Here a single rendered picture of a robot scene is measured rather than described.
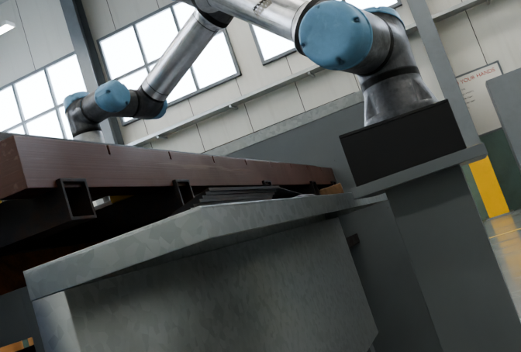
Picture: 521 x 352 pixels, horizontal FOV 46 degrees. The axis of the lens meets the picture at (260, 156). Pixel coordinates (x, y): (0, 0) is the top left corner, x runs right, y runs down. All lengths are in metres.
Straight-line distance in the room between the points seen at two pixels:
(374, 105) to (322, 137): 1.05
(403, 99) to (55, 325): 0.76
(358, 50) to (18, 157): 0.61
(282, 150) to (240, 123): 8.75
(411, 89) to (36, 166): 0.71
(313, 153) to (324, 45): 1.17
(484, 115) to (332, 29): 9.20
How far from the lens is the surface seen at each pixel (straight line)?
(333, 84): 10.58
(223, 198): 0.80
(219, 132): 11.13
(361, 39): 1.08
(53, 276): 0.63
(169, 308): 0.78
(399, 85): 1.18
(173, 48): 1.55
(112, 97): 1.52
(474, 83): 10.31
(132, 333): 0.70
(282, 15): 1.18
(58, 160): 0.75
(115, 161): 0.86
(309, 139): 2.23
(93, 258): 0.60
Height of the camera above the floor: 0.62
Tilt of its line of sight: 8 degrees up
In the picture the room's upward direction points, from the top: 19 degrees counter-clockwise
